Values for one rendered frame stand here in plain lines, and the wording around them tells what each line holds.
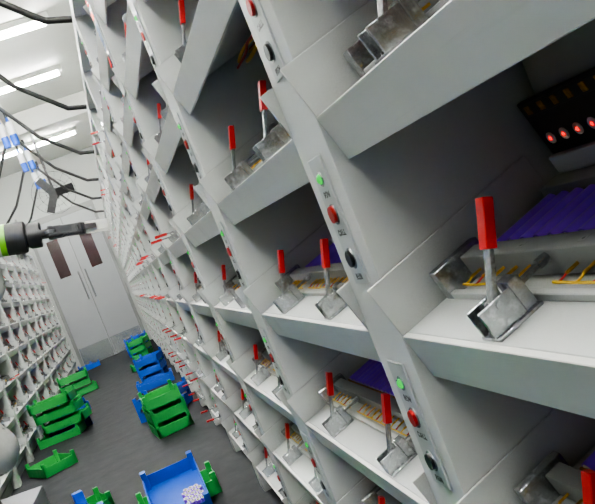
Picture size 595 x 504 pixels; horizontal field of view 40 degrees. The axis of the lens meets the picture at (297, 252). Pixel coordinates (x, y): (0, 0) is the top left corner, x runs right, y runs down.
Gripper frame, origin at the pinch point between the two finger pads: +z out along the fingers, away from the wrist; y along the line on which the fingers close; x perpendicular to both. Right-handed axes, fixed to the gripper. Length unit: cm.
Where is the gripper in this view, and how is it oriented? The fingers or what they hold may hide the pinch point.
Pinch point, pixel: (99, 225)
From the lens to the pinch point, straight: 246.8
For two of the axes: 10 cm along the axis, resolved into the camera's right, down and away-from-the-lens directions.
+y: 2.1, -0.5, -9.8
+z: 9.6, -1.6, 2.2
